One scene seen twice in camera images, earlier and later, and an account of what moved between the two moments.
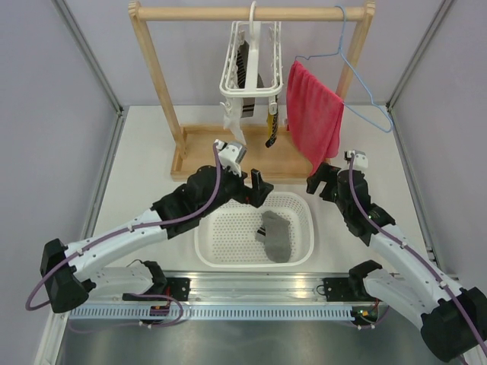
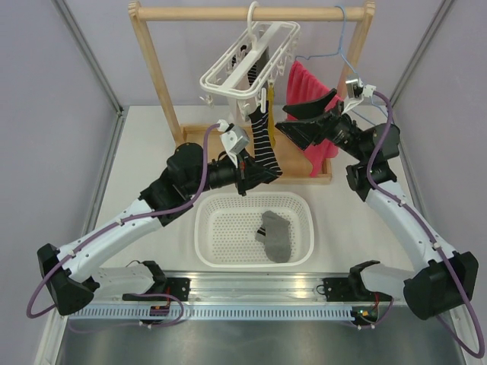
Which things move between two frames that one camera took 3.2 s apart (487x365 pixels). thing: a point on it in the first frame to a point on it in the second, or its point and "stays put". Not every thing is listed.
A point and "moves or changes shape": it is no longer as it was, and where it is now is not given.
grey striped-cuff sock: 275,234 stays put
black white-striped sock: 248,103 to 259,115
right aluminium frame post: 443,8 stays put
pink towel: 314,116 stays put
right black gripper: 326,172 to 304,132
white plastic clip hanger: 254,67 moves or changes shape
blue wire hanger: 351,64 stays put
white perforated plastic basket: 227,236 stays put
